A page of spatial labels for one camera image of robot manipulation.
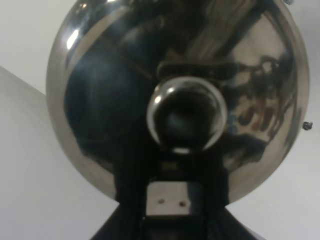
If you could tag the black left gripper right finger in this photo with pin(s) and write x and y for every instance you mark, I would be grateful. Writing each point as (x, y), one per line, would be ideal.
(220, 224)

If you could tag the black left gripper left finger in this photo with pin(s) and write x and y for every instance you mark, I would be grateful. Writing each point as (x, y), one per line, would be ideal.
(125, 223)

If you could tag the stainless steel teapot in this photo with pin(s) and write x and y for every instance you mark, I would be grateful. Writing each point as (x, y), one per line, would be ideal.
(146, 92)

